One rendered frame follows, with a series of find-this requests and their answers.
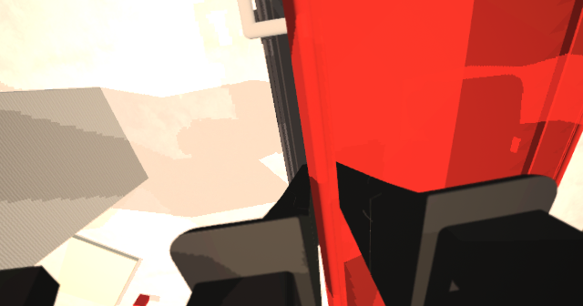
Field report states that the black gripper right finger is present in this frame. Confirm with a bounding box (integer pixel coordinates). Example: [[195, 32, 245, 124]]
[[336, 161, 558, 306]]

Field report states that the small red block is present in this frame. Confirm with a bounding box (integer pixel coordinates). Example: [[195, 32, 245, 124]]
[[133, 294, 150, 306]]

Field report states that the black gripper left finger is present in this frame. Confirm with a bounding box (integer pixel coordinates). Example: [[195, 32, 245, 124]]
[[169, 164, 322, 306]]

